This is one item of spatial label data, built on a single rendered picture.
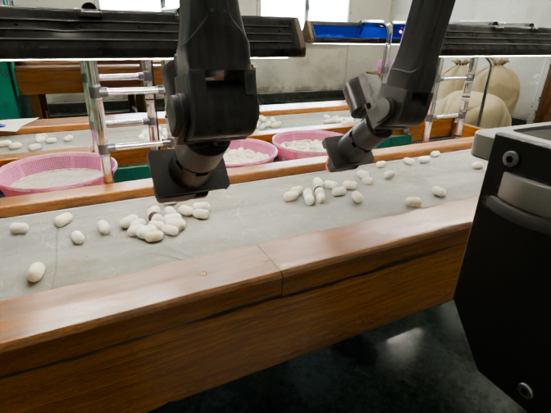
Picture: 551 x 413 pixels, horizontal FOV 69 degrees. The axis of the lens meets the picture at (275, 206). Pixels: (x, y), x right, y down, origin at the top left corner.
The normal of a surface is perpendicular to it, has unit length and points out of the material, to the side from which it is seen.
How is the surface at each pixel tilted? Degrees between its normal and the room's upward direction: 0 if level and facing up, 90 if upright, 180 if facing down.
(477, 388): 0
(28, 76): 90
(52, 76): 90
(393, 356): 0
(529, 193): 90
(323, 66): 90
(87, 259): 0
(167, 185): 49
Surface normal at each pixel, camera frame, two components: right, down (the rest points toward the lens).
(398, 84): -0.82, 0.11
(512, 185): -0.97, 0.07
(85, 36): 0.36, -0.26
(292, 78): 0.44, 0.39
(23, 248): 0.03, -0.91
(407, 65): -0.76, -0.09
